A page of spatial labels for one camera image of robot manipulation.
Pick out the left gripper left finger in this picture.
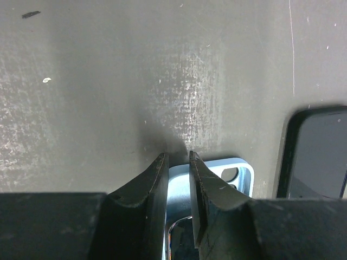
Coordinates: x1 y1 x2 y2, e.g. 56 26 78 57
1 153 169 259

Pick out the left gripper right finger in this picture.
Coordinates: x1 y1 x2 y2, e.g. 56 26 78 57
189 151 346 259

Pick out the blue smartphone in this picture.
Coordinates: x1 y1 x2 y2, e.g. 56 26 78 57
275 105 347 200

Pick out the black smartphone face down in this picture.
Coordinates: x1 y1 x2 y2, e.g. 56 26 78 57
165 216 199 259

